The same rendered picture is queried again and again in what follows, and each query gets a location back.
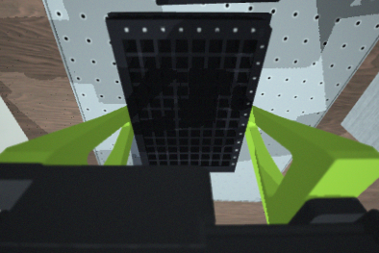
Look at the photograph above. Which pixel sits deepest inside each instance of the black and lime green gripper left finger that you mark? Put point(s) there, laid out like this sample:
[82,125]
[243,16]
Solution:
[71,145]

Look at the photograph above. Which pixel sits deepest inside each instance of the black well plate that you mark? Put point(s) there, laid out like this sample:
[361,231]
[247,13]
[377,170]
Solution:
[187,105]

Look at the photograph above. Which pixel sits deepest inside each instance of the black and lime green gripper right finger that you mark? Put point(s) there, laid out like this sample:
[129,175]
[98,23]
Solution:
[323,165]

